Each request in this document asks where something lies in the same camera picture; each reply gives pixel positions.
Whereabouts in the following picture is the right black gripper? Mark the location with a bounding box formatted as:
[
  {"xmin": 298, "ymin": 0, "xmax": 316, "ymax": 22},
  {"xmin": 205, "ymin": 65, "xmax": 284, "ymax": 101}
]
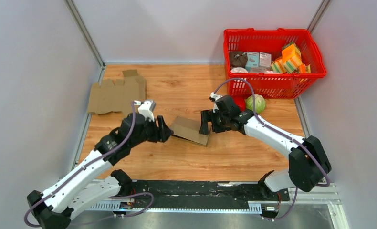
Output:
[{"xmin": 199, "ymin": 109, "xmax": 231, "ymax": 135}]

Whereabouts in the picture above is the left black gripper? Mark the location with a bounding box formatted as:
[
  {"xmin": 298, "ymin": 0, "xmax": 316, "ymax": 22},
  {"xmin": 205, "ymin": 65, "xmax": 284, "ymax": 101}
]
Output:
[{"xmin": 131, "ymin": 115, "xmax": 175, "ymax": 147}]

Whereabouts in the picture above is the brown cardboard paper box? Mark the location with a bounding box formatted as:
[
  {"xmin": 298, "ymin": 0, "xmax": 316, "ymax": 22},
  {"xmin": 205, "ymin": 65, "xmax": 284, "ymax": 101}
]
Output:
[{"xmin": 170, "ymin": 116, "xmax": 209, "ymax": 146}]

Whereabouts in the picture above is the cardboard sheet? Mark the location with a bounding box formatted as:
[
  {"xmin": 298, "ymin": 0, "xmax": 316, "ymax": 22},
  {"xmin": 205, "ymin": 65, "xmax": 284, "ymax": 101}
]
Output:
[{"xmin": 87, "ymin": 69, "xmax": 147, "ymax": 116}]

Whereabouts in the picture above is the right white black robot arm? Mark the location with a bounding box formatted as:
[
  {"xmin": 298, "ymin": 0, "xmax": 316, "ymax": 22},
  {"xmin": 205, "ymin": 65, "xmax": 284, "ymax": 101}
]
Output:
[{"xmin": 199, "ymin": 94, "xmax": 332, "ymax": 200}]

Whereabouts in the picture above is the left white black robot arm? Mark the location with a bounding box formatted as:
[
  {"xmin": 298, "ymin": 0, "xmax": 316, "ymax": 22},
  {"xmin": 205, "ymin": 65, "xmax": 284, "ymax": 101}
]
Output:
[{"xmin": 23, "ymin": 113, "xmax": 173, "ymax": 229}]

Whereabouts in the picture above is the red toy pepper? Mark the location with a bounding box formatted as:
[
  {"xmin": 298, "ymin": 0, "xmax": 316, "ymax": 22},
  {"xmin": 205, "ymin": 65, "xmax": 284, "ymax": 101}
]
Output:
[{"xmin": 233, "ymin": 97, "xmax": 246, "ymax": 111}]

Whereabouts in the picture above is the red plastic shopping basket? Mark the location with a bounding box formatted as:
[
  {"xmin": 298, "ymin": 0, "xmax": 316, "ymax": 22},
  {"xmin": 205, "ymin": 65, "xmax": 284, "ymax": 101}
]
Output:
[{"xmin": 223, "ymin": 28, "xmax": 327, "ymax": 99}]

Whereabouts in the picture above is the green toy cabbage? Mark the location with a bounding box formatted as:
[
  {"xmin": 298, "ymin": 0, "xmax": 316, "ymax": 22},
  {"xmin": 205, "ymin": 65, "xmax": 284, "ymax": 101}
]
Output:
[{"xmin": 245, "ymin": 94, "xmax": 266, "ymax": 114}]

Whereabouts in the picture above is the white round lid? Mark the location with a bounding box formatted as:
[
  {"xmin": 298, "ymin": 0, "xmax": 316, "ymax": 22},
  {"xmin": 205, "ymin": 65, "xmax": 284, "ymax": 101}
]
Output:
[{"xmin": 230, "ymin": 67, "xmax": 248, "ymax": 73}]

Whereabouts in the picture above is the brown round toy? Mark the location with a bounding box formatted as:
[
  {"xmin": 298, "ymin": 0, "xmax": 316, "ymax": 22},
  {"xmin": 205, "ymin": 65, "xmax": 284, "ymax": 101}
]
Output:
[{"xmin": 228, "ymin": 51, "xmax": 248, "ymax": 68}]

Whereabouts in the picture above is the teal small carton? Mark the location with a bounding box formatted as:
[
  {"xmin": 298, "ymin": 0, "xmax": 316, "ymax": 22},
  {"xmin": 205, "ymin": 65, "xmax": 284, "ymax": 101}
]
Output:
[{"xmin": 245, "ymin": 52, "xmax": 260, "ymax": 72}]

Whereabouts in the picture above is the grey small carton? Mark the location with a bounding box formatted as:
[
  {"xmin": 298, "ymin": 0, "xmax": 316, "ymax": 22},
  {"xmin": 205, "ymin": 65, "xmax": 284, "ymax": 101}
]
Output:
[{"xmin": 259, "ymin": 52, "xmax": 272, "ymax": 69}]

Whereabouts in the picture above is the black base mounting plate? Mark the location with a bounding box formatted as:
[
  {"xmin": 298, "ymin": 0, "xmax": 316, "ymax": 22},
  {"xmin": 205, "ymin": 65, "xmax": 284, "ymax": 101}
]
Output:
[{"xmin": 117, "ymin": 180, "xmax": 290, "ymax": 210}]

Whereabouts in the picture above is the orange green striped sponge stack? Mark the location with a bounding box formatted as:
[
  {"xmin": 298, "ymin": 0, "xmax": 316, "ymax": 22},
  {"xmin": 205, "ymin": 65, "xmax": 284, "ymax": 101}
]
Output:
[{"xmin": 271, "ymin": 42, "xmax": 311, "ymax": 74}]

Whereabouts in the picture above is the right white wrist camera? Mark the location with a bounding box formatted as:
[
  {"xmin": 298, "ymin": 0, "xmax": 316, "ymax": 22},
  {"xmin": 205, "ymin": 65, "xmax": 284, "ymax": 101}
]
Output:
[{"xmin": 209, "ymin": 92, "xmax": 222, "ymax": 113}]

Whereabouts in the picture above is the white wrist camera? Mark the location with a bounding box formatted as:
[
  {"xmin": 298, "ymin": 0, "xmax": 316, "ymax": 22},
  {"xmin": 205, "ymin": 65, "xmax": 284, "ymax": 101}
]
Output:
[
  {"xmin": 134, "ymin": 99, "xmax": 156, "ymax": 122},
  {"xmin": 209, "ymin": 92, "xmax": 222, "ymax": 113}
]

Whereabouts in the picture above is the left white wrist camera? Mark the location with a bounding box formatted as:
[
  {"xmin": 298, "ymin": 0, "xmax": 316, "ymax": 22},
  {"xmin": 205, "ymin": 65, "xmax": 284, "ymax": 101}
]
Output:
[{"xmin": 134, "ymin": 99, "xmax": 156, "ymax": 122}]

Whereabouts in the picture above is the aluminium frame rail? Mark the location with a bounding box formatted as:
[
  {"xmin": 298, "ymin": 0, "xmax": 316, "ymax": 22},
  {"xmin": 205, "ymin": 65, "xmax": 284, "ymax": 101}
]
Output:
[{"xmin": 41, "ymin": 178, "xmax": 350, "ymax": 229}]

